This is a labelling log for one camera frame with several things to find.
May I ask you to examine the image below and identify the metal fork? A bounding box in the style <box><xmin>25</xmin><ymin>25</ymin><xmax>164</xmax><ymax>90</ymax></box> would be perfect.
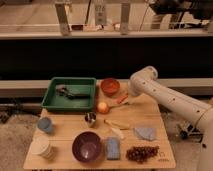
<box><xmin>109</xmin><ymin>102</ymin><xmax>130</xmax><ymax>109</ymax></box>

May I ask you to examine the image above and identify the yellow onion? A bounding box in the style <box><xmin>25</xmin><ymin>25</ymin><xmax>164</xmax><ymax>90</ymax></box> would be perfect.
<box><xmin>97</xmin><ymin>102</ymin><xmax>109</xmax><ymax>114</ymax></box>

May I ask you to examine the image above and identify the blue small cup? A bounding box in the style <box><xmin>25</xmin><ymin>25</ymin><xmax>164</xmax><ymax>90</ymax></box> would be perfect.
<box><xmin>37</xmin><ymin>117</ymin><xmax>53</xmax><ymax>134</ymax></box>

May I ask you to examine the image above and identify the green plastic tray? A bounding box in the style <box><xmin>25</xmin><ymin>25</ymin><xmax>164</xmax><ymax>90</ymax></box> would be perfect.
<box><xmin>42</xmin><ymin>77</ymin><xmax>96</xmax><ymax>112</ymax></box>

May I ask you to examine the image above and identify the blue sponge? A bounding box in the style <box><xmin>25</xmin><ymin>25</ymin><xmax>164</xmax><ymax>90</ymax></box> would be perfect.
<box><xmin>106</xmin><ymin>137</ymin><xmax>120</xmax><ymax>160</ymax></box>

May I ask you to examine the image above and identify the shiny metal cup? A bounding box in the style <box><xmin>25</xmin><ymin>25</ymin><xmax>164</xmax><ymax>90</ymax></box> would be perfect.
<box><xmin>84</xmin><ymin>112</ymin><xmax>96</xmax><ymax>127</ymax></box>

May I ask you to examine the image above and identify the purple bowl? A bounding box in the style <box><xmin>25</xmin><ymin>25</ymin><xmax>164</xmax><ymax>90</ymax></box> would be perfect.
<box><xmin>72</xmin><ymin>131</ymin><xmax>102</xmax><ymax>163</ymax></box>

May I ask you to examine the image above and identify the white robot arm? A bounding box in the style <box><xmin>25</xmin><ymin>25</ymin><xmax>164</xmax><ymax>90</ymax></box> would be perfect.
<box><xmin>128</xmin><ymin>66</ymin><xmax>213</xmax><ymax>171</ymax></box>

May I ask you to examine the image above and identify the orange red pepper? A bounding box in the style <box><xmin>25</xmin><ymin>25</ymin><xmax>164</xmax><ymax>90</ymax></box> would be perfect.
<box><xmin>116</xmin><ymin>95</ymin><xmax>128</xmax><ymax>104</ymax></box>

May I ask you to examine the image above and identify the wooden handled knife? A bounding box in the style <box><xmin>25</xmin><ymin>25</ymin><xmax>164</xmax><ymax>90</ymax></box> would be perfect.
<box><xmin>104</xmin><ymin>119</ymin><xmax>130</xmax><ymax>130</ymax></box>

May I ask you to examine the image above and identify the dark tool in tray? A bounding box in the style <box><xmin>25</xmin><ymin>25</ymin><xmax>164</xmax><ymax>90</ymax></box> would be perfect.
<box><xmin>55</xmin><ymin>84</ymin><xmax>90</xmax><ymax>99</ymax></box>

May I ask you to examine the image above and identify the blue grey cloth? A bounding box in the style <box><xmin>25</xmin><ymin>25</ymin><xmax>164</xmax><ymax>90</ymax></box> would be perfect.
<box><xmin>134</xmin><ymin>127</ymin><xmax>156</xmax><ymax>141</ymax></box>

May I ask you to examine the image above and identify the bunch of dark grapes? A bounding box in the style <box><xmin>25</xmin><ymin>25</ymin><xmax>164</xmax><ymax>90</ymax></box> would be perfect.
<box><xmin>126</xmin><ymin>146</ymin><xmax>159</xmax><ymax>163</ymax></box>

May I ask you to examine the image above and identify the red bowl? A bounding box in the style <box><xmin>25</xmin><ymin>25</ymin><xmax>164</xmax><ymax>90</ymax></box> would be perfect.
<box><xmin>100</xmin><ymin>78</ymin><xmax>120</xmax><ymax>96</ymax></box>

